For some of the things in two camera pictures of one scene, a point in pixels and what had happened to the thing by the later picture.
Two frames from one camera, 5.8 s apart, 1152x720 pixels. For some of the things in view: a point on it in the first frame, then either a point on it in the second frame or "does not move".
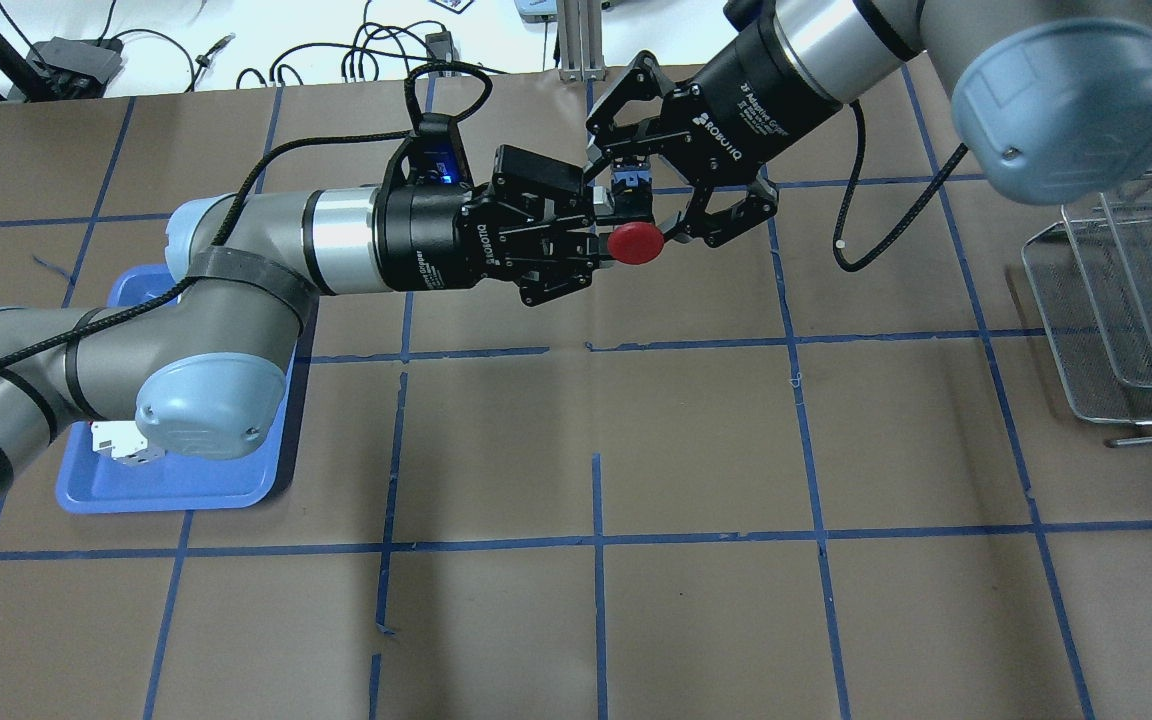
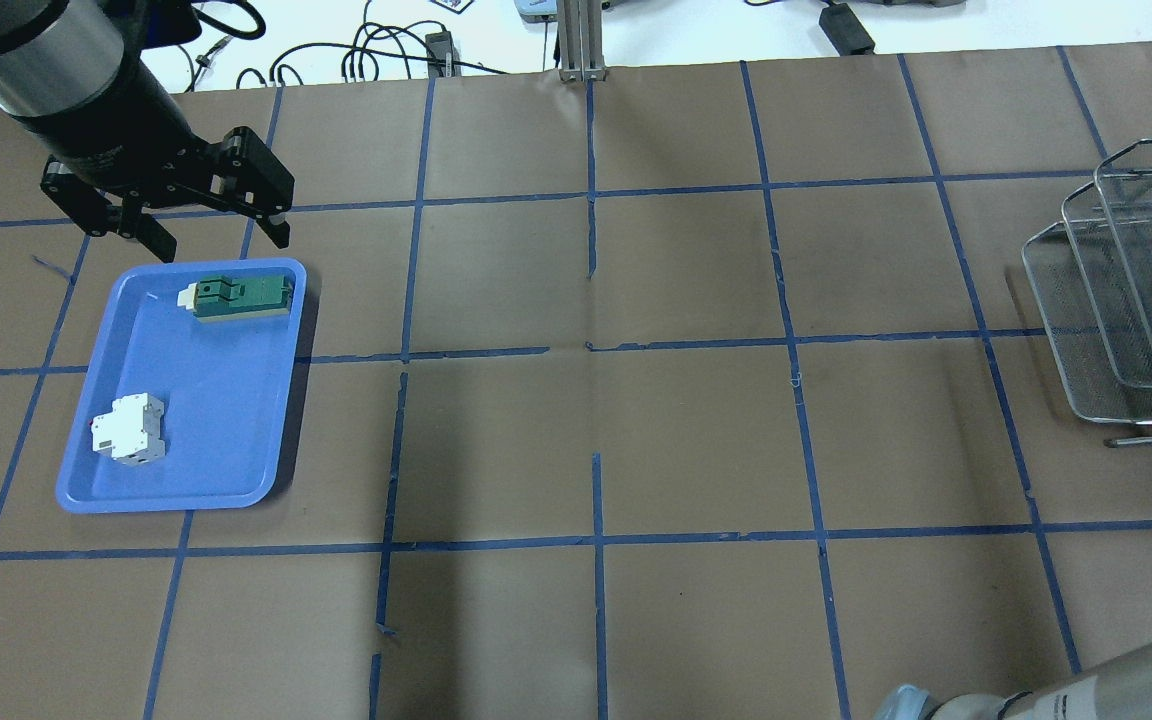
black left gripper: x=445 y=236 to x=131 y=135
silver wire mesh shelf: x=1129 y=298 does not move
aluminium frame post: x=582 y=41 does not move
